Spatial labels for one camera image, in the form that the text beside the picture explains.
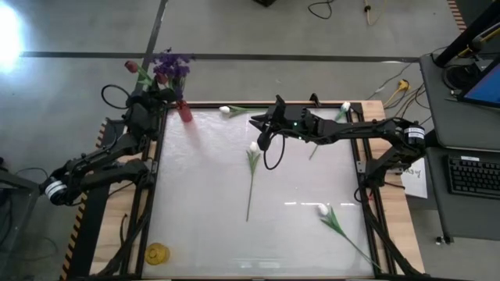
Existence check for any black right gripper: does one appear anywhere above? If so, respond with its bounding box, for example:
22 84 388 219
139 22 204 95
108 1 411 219
248 94 314 152

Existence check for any black base beam striped edge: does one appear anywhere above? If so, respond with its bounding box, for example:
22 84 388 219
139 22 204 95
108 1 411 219
60 119 126 281

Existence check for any white paper sheet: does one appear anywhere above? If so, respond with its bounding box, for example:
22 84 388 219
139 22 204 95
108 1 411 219
401 158 429 199

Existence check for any black aluminium table frame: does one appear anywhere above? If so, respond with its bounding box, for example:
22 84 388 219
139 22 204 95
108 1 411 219
119 101 423 280

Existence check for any grey side desk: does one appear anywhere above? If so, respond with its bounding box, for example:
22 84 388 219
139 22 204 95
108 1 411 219
420 52 500 246

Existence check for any grey metal stand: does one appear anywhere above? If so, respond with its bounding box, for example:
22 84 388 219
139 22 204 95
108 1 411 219
0 155 63 281

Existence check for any black coiled cable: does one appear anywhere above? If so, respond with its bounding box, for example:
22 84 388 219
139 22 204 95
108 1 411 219
442 62 476 93

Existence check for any yellow floor cable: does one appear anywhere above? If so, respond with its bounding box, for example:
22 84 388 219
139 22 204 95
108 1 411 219
362 0 388 27

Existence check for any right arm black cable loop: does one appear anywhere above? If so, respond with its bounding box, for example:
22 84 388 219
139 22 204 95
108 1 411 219
262 130 287 172

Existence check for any white artificial tulip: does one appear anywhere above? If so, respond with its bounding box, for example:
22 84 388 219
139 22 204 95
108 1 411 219
218 104 266 119
309 101 352 161
316 203 383 271
245 140 262 222

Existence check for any black diagonal stand pole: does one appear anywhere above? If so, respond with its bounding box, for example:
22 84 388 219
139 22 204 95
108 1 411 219
433 0 500 67

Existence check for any yellow tape roll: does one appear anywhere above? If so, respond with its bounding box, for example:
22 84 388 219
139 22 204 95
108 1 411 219
144 242 171 266

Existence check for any black cable harness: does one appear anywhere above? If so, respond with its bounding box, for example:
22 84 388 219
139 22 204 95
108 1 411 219
95 210 153 278
361 187 421 278

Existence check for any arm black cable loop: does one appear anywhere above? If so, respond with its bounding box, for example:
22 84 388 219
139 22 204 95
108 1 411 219
262 130 287 172
100 84 134 111

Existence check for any black floor cable bundle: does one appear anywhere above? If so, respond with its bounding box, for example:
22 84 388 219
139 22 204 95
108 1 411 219
384 84 434 137

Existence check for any black keyboard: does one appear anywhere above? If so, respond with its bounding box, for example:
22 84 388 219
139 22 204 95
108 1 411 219
447 155 500 200

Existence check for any red vase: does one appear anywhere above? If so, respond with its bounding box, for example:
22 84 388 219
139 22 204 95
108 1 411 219
175 100 194 123

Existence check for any red artificial tulip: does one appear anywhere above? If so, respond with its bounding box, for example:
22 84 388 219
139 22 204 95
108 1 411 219
155 72 173 93
123 59 155 91

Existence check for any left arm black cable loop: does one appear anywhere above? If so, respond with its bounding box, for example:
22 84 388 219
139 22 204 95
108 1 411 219
100 84 134 111

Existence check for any laptop with blue screen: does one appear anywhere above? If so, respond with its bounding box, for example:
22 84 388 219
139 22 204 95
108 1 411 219
456 58 500 108

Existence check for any black looped floor cable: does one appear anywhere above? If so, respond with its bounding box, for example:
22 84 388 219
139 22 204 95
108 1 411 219
307 0 335 20

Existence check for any white glossy table sheet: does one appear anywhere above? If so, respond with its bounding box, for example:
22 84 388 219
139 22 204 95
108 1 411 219
142 108 376 279

